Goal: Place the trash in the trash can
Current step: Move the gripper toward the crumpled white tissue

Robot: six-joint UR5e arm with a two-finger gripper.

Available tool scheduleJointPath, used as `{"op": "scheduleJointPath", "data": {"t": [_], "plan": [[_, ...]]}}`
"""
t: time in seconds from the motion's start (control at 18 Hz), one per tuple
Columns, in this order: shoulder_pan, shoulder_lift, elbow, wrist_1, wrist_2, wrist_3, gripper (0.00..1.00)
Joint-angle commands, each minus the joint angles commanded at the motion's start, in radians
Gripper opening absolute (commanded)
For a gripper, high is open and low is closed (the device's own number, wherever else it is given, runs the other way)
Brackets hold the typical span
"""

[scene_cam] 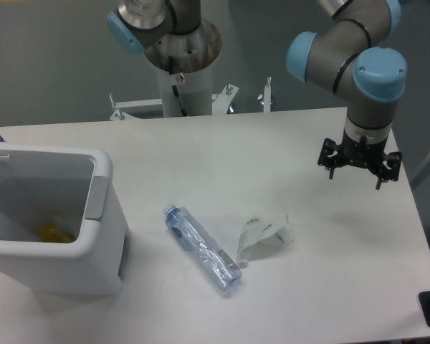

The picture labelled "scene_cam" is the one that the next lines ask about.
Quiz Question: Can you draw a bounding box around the white plastic wrapper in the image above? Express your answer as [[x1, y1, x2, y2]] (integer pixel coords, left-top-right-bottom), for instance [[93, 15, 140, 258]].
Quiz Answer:
[[236, 214, 295, 269]]

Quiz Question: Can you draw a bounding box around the yellow trash in bin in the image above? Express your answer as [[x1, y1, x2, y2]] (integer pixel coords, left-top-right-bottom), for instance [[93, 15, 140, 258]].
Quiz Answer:
[[36, 222, 76, 244]]

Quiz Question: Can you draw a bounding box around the black cable on pedestal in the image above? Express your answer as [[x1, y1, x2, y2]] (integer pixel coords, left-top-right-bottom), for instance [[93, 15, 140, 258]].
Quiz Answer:
[[168, 55, 188, 118]]

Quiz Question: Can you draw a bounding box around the white metal base frame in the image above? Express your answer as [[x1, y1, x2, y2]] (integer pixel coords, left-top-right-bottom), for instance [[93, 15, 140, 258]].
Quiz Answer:
[[108, 76, 274, 122]]

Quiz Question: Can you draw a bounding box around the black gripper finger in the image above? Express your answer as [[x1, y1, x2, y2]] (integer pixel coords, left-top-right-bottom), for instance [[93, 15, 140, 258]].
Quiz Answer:
[[317, 138, 348, 180], [369, 151, 403, 190]]

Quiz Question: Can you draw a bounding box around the clear crushed plastic bottle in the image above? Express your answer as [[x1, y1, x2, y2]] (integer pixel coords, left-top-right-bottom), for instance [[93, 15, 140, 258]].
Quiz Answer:
[[163, 204, 242, 293]]

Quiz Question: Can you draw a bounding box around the white plastic trash can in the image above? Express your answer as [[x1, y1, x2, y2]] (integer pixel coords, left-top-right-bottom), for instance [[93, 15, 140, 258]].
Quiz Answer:
[[0, 142, 130, 295]]

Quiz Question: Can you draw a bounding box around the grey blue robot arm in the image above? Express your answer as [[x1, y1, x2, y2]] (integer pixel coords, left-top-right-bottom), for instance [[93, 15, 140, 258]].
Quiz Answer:
[[106, 1, 407, 183]]

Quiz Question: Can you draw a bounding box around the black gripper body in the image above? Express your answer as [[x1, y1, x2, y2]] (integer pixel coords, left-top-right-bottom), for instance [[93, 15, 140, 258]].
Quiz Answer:
[[341, 117, 391, 169]]

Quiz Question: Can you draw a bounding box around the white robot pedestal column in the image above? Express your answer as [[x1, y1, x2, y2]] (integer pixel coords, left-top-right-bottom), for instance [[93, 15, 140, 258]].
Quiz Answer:
[[143, 17, 223, 118]]

